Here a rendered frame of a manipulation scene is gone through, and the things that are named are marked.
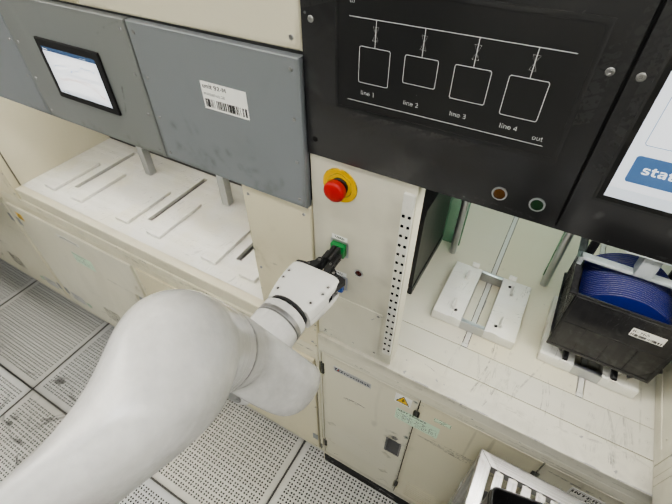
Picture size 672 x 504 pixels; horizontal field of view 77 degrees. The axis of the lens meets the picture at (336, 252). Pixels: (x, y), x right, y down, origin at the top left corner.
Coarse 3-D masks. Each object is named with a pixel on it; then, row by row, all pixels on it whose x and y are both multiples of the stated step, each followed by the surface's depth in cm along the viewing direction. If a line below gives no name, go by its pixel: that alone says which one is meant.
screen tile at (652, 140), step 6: (666, 108) 43; (666, 114) 43; (660, 120) 44; (666, 120) 43; (654, 126) 44; (660, 126) 44; (666, 126) 44; (654, 132) 45; (660, 132) 44; (666, 132) 44; (648, 138) 45; (654, 138) 45; (660, 138) 45; (666, 138) 44; (648, 144) 46; (654, 144) 45; (660, 144) 45; (666, 144) 45
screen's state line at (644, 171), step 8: (640, 160) 47; (648, 160) 46; (656, 160) 46; (632, 168) 48; (640, 168) 47; (648, 168) 47; (656, 168) 47; (664, 168) 46; (632, 176) 48; (640, 176) 48; (648, 176) 47; (656, 176) 47; (664, 176) 47; (640, 184) 48; (648, 184) 48; (656, 184) 48; (664, 184) 47
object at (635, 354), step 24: (576, 264) 92; (600, 264) 89; (648, 264) 83; (576, 288) 87; (576, 312) 89; (600, 312) 86; (624, 312) 83; (552, 336) 96; (576, 336) 93; (600, 336) 89; (624, 336) 86; (648, 336) 83; (600, 360) 93; (624, 360) 90; (648, 360) 87
